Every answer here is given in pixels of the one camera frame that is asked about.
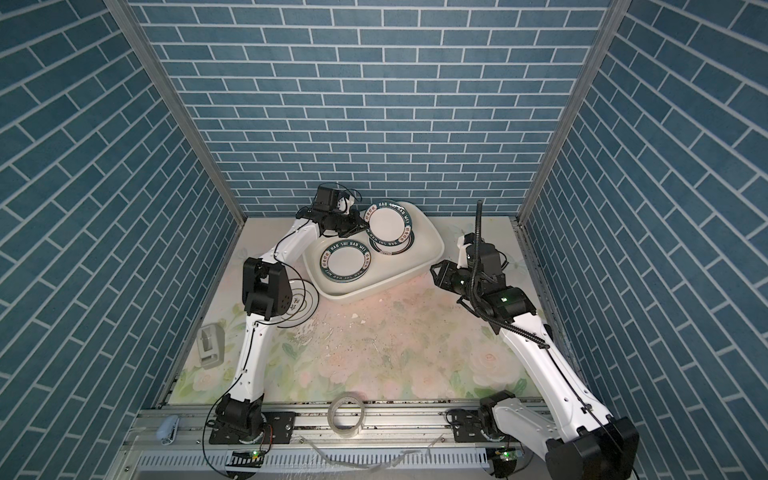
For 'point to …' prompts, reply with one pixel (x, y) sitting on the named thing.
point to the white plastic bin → (387, 272)
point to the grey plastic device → (211, 345)
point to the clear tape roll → (331, 418)
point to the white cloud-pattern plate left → (305, 299)
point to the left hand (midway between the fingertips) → (370, 223)
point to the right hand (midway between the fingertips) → (433, 265)
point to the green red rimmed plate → (394, 249)
